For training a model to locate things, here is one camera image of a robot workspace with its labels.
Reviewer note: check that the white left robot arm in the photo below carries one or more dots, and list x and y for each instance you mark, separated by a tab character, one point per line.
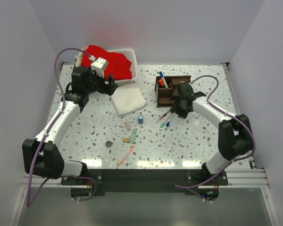
41	154

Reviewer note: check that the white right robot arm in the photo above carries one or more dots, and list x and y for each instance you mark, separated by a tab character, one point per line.
235	137

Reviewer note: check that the beige cloth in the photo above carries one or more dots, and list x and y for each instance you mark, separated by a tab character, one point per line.
78	59

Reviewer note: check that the white plastic basket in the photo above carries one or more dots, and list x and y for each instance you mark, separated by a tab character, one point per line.
130	55

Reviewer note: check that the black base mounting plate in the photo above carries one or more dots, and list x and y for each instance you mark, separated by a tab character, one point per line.
133	181

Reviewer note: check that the brown wooden desk organizer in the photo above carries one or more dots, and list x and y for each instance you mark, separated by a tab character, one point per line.
165	97

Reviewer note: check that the blue capped white marker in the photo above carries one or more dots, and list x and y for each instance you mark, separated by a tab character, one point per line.
163	79

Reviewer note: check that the orange pink pen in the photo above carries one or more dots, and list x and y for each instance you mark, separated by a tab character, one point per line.
124	158

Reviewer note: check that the beige eraser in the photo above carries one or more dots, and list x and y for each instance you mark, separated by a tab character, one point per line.
127	126

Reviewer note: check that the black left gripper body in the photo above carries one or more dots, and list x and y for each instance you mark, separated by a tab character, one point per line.
95	79

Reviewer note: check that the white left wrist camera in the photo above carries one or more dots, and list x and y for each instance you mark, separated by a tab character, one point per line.
99	66

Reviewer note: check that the folded white towel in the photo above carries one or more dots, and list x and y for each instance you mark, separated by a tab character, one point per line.
127	99

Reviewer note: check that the red clear pen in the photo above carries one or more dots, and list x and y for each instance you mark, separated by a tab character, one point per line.
164	115

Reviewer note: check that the dark round disc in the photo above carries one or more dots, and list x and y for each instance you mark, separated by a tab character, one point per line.
108	144

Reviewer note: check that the black orange highlighter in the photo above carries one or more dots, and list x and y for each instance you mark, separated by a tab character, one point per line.
161	82

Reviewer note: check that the blue capped thin pen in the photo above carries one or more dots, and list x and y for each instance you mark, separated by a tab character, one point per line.
169	121

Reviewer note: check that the blue cylindrical stamp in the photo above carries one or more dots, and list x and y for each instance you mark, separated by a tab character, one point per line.
140	119

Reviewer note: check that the green transparent clip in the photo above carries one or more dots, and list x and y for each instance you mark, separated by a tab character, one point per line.
133	136

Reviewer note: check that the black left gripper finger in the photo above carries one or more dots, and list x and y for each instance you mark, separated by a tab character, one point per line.
111	81
110	89

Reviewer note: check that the green capped white marker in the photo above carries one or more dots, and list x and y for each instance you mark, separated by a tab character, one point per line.
166	121

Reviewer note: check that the red cloth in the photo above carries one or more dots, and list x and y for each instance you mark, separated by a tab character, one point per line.
118	64

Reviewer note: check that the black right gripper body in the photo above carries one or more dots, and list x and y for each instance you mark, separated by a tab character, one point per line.
178	108

